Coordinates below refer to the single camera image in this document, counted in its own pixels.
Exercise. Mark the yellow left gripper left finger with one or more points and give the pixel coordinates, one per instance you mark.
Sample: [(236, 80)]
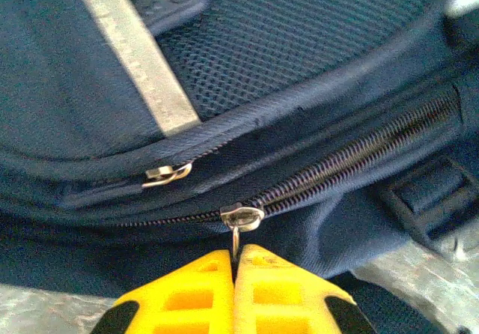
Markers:
[(194, 304)]

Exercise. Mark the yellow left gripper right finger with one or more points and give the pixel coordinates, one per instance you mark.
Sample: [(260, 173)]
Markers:
[(277, 300)]

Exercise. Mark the navy blue backpack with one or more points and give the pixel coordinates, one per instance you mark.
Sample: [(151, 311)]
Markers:
[(239, 87)]

